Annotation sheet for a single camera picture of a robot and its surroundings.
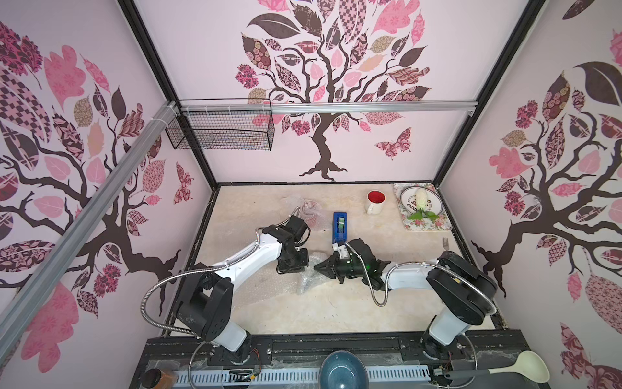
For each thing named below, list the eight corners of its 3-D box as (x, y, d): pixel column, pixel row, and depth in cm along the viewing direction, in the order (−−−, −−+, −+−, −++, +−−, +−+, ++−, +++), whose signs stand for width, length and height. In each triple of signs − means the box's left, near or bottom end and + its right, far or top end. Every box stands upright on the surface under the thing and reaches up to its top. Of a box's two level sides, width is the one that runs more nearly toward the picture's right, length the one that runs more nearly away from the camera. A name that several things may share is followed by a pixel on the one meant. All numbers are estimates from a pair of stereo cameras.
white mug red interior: (367, 217, 108) (369, 207, 103) (364, 200, 115) (366, 190, 110) (384, 217, 108) (388, 207, 103) (380, 200, 115) (383, 190, 110)
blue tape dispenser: (333, 247, 99) (334, 238, 94) (332, 220, 107) (332, 211, 103) (347, 246, 99) (349, 238, 94) (345, 220, 107) (346, 211, 103)
